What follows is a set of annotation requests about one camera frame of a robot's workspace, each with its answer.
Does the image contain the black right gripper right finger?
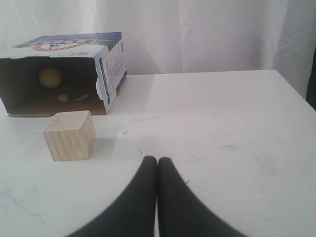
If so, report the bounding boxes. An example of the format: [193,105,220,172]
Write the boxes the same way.
[157,157,244,237]

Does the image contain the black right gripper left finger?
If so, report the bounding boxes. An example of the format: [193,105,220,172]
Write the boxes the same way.
[69,156,157,237]

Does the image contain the yellow rubber ball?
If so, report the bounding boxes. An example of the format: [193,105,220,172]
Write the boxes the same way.
[39,67,62,89]

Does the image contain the blue white cardboard box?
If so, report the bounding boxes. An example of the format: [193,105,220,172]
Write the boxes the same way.
[0,32,127,118]

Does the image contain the light wooden cube block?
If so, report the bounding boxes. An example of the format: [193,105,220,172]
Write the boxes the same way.
[43,111,96,161]

